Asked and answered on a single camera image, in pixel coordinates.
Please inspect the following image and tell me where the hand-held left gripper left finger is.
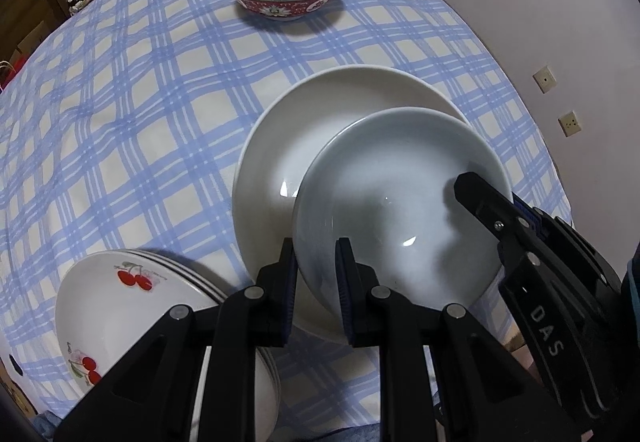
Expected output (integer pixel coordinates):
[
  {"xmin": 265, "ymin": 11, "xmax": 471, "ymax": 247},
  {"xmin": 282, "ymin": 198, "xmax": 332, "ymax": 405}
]
[{"xmin": 54, "ymin": 238, "xmax": 300, "ymax": 442}]

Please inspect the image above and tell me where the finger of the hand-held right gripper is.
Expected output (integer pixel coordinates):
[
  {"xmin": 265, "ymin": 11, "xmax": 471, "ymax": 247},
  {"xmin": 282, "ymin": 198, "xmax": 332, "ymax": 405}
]
[
  {"xmin": 453, "ymin": 173, "xmax": 534, "ymax": 249},
  {"xmin": 512, "ymin": 194, "xmax": 572, "ymax": 243}
]

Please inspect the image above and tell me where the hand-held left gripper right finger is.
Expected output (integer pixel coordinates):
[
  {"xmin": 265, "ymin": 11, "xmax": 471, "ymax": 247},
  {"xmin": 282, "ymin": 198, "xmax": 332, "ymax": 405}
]
[{"xmin": 336, "ymin": 238, "xmax": 583, "ymax": 442}]

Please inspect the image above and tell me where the small white plate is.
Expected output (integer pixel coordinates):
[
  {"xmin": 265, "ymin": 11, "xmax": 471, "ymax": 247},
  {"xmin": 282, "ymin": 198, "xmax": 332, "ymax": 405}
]
[{"xmin": 291, "ymin": 106, "xmax": 515, "ymax": 317}]

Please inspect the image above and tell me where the large white plate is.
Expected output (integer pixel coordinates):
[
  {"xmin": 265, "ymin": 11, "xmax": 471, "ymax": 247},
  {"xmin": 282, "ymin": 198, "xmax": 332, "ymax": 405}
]
[{"xmin": 232, "ymin": 64, "xmax": 473, "ymax": 340}]

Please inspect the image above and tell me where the white cherry print plate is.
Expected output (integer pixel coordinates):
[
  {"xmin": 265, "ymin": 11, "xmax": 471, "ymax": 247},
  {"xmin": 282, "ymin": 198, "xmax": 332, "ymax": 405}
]
[
  {"xmin": 145, "ymin": 248, "xmax": 282, "ymax": 403},
  {"xmin": 54, "ymin": 249, "xmax": 278, "ymax": 442},
  {"xmin": 137, "ymin": 248, "xmax": 280, "ymax": 423}
]

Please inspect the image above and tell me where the blue plaid tablecloth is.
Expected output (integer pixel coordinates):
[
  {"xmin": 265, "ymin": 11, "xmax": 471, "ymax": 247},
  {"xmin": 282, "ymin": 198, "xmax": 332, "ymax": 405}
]
[{"xmin": 0, "ymin": 0, "xmax": 573, "ymax": 428}]

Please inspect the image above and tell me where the red shopping bag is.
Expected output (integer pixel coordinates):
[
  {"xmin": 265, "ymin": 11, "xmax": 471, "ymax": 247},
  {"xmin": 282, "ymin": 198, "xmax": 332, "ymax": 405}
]
[{"xmin": 0, "ymin": 59, "xmax": 22, "ymax": 91}]

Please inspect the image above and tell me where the cardboard box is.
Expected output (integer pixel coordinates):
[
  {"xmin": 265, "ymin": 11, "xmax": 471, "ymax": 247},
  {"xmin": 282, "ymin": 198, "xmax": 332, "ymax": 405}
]
[{"xmin": 14, "ymin": 20, "xmax": 49, "ymax": 58}]

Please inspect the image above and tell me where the beige wall socket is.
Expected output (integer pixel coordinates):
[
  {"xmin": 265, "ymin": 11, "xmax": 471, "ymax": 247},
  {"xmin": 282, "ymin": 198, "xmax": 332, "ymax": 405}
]
[
  {"xmin": 532, "ymin": 66, "xmax": 558, "ymax": 94},
  {"xmin": 558, "ymin": 110, "xmax": 585, "ymax": 138}
]

